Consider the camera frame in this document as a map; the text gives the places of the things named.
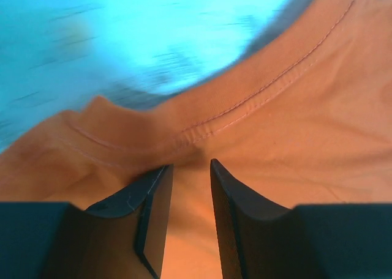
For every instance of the floral patterned table mat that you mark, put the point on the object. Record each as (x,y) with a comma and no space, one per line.
(58,54)

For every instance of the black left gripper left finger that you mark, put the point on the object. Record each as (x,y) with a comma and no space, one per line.
(122,236)

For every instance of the orange t shirt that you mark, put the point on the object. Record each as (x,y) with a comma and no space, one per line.
(306,119)

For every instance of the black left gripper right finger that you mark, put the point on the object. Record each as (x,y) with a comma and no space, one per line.
(257,237)

